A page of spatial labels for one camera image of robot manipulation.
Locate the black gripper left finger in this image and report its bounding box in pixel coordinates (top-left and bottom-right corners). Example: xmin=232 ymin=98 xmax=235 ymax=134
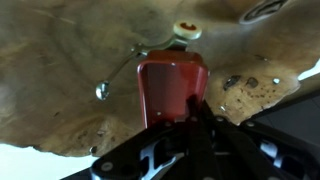
xmin=186 ymin=95 xmax=220 ymax=180

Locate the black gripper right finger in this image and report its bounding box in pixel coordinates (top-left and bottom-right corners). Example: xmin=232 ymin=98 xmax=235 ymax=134
xmin=202 ymin=102 xmax=284 ymax=180

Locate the brown wooden bowl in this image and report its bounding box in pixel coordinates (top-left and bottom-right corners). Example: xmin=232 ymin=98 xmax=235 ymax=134
xmin=0 ymin=0 xmax=320 ymax=156

